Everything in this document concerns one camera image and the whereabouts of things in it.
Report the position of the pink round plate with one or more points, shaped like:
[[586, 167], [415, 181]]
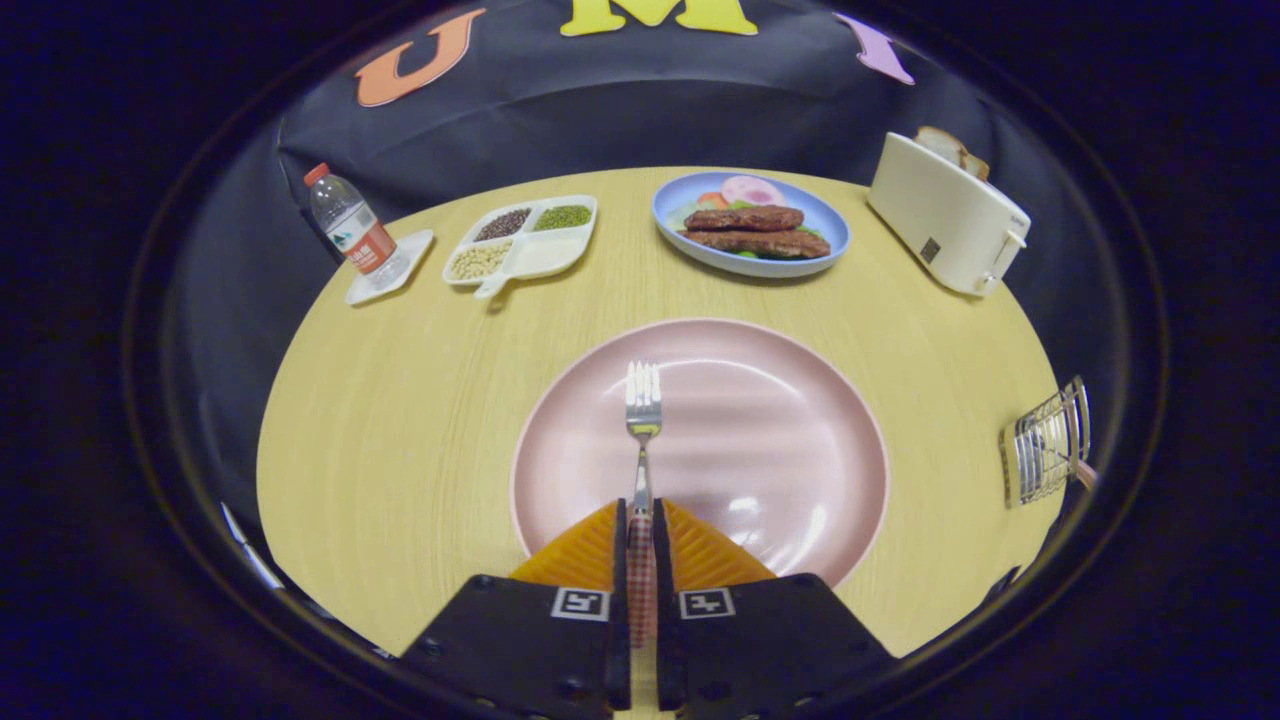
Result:
[[760, 440]]

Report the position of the blue round plate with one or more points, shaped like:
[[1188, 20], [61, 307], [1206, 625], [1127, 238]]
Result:
[[825, 225]]

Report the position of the brown meat strip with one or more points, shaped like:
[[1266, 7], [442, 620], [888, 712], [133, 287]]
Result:
[[760, 243], [745, 218]]

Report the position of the green lettuce leaves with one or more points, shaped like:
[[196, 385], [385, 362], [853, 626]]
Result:
[[679, 214]]

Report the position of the clear plastic water bottle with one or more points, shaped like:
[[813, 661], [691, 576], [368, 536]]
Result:
[[352, 230]]

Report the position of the metal drain basket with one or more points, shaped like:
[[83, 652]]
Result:
[[1040, 445]]

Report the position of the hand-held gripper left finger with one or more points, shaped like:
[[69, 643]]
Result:
[[620, 570]]

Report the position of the white divided bean dish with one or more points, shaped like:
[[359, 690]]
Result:
[[545, 255]]

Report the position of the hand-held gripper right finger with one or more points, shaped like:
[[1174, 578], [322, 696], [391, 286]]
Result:
[[664, 570]]

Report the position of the pink ham slice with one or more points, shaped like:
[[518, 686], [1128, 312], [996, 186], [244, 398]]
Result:
[[752, 190]]

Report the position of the toasted bread slice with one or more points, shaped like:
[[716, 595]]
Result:
[[938, 145], [973, 165]]

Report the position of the white toaster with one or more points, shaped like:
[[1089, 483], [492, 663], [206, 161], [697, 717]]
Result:
[[940, 225]]

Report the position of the white square coaster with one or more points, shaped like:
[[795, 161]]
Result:
[[410, 262]]

